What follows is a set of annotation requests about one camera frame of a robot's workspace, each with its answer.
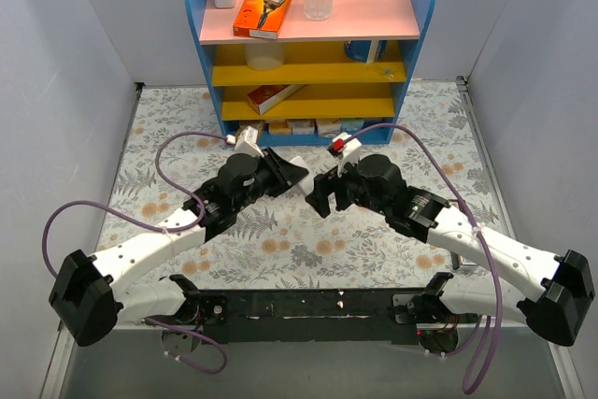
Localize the floral table mat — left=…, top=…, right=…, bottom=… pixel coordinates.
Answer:
left=110, top=81, right=510, bottom=289

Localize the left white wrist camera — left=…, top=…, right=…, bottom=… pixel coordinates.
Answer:
left=225, top=128, right=264, bottom=158

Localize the blue shelf unit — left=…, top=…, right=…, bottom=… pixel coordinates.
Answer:
left=184, top=0, right=436, bottom=145

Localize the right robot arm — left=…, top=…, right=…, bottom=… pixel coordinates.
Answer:
left=303, top=154, right=595, bottom=347

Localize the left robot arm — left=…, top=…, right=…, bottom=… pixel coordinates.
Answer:
left=49, top=149, right=309, bottom=347

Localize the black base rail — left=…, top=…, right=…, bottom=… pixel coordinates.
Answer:
left=170, top=272, right=452, bottom=345

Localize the white remote control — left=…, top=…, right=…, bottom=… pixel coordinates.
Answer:
left=291, top=156, right=314, bottom=196

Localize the blue white can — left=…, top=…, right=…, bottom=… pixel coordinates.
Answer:
left=344, top=39, right=387, bottom=64

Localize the yellow small box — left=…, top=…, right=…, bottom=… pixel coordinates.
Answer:
left=236, top=121, right=264, bottom=135

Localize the white plastic cup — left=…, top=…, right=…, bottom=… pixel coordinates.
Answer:
left=244, top=43, right=286, bottom=71

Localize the orange razor box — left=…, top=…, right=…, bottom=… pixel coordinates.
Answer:
left=233, top=0, right=292, bottom=39

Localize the red white long box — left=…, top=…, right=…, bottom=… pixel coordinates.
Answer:
left=247, top=84, right=305, bottom=115

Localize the light blue small box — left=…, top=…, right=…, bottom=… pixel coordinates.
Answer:
left=340, top=119, right=364, bottom=133

